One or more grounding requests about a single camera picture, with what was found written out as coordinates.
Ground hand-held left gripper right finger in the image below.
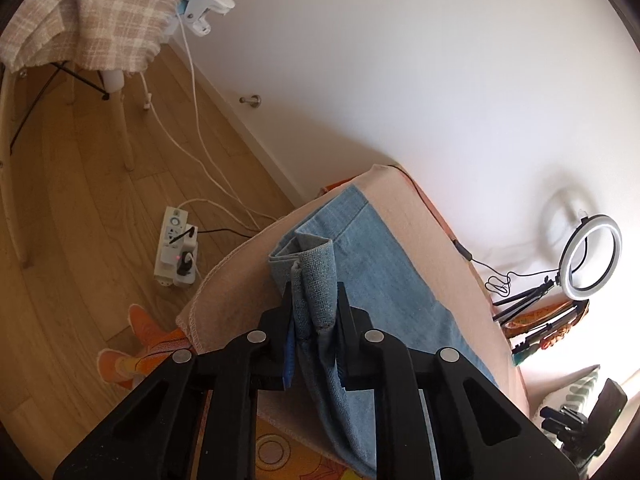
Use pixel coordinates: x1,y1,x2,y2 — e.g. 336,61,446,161
334,282,596,480

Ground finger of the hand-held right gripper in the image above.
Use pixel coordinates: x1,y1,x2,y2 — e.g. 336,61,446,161
539,406,588,433

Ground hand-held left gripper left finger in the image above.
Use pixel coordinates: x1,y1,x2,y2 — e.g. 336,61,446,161
52,280,296,480

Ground light blue denim pants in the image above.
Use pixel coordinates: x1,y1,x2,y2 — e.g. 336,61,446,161
267,184,501,478

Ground green striped white cushion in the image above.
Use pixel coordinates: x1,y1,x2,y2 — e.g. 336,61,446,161
530,364,601,426

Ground folded dark stand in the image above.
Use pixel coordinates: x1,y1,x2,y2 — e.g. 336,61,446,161
510,305,588,356

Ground black mini tripod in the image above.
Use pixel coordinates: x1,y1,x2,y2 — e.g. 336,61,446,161
492,277,563,323

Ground beige towel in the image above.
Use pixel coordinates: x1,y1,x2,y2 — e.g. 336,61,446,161
175,164,531,466

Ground white power strip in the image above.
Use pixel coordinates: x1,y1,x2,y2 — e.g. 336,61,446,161
154,206,201,290

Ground wooden leg chair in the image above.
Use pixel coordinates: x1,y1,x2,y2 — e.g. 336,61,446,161
0,55,138,268

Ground beige plaid blanket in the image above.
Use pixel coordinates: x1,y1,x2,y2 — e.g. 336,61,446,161
0,0,208,76

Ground black ring light cable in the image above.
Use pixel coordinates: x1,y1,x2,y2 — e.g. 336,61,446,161
392,164,558,297

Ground white ring light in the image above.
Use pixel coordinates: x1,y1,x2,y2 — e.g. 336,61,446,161
559,214,623,302

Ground white cable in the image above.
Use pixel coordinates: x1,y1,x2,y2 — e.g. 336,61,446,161
181,22,280,223
139,74,263,228

